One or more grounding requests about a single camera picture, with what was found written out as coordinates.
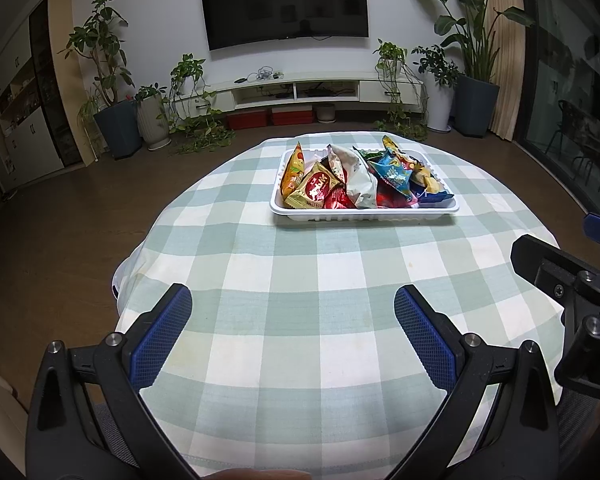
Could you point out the gold red snack packet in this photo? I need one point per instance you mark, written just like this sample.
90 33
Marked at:
313 189

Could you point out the panda blue snack bag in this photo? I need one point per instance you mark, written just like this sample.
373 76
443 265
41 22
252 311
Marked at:
395 168

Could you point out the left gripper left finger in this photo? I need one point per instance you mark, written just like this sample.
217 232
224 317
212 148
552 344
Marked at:
87 419

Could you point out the white grey snack bag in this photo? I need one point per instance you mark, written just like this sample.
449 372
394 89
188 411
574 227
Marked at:
360 183

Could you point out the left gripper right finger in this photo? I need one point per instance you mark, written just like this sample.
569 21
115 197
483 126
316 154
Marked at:
498 418

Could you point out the plant in white pot right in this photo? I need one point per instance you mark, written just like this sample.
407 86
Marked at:
440 76

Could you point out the red storage box right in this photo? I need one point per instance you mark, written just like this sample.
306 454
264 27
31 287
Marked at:
292 115

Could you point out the red storage box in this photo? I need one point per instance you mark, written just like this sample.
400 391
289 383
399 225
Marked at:
292 115
248 119

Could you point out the left hand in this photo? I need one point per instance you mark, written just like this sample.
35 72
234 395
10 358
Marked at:
254 474

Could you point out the green white checkered tablecloth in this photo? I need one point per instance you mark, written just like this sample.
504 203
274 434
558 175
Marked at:
292 357

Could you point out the orange black snack bag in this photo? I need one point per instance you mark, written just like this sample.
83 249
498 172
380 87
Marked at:
293 173

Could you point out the black wall television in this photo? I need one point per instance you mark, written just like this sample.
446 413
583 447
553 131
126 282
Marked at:
231 23

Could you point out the trailing vine plant right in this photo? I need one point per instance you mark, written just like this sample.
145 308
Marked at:
406 114

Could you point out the plant in white pot left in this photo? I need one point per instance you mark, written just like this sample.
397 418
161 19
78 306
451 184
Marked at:
151 116

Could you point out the red Mylikes chocolate bag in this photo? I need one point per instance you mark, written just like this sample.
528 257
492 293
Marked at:
338 198

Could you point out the white plastic tray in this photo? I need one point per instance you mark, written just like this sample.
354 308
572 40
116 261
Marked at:
418 211

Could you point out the wooden shelving cabinet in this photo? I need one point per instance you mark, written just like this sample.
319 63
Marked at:
41 92

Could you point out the large leaf plant dark pot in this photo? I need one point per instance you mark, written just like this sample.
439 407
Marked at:
474 32

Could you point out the beige curtain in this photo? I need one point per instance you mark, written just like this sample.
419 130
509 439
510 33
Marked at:
508 70

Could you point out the green snack packet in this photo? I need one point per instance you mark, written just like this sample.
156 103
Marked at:
371 158

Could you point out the plant in white pot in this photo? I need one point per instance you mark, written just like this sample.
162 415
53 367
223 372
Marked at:
440 76
151 116

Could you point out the pink snack packet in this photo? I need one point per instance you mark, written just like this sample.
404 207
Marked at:
388 197

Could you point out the trailing vine plant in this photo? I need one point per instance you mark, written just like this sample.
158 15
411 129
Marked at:
191 112
406 114

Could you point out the black outdoor chair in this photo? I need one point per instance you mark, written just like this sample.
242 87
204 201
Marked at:
577 140

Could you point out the red storage box left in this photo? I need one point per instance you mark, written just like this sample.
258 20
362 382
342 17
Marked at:
248 119

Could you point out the tall plant dark pot left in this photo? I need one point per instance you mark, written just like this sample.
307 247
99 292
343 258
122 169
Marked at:
99 40

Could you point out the white tv cabinet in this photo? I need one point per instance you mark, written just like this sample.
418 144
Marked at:
300 89

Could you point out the trailing vine plant left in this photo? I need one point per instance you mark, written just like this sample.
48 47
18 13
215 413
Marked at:
191 112

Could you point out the blue yellow cake packet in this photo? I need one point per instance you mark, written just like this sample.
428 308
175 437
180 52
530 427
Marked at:
425 185

